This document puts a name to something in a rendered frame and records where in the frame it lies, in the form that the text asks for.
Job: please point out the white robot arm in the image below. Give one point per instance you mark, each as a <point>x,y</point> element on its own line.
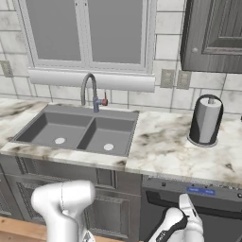
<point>64,208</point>

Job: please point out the dark grey base cupboard door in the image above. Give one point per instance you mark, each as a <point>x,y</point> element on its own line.
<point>3,198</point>
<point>23,195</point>
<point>113,214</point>

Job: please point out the dark grey dishwasher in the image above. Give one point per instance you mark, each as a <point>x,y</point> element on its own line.
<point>220,204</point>

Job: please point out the grey double sink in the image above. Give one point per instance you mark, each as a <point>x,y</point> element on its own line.
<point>82,126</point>

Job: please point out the white window sill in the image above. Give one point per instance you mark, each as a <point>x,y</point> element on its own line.
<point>94,80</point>

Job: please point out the grey curved tap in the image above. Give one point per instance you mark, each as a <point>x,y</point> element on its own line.
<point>84,86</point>

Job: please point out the black paper towel holder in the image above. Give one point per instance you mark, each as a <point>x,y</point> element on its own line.
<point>196,124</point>

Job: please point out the dark grey false drawer front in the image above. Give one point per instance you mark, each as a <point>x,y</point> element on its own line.
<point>63,170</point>

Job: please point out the white paper towel roll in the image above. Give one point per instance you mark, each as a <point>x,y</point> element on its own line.
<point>208,121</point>

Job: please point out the white framed window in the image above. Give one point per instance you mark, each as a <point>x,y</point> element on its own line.
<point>85,31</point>

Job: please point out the round grey cupboard knob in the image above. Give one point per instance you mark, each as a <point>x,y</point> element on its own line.
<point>195,49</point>

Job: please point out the grey wall socket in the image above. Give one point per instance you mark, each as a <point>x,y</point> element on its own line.
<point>6,68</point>
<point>167,78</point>
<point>184,79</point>

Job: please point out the dark grey wall cupboard door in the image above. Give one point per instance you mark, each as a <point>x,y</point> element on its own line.
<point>217,34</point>

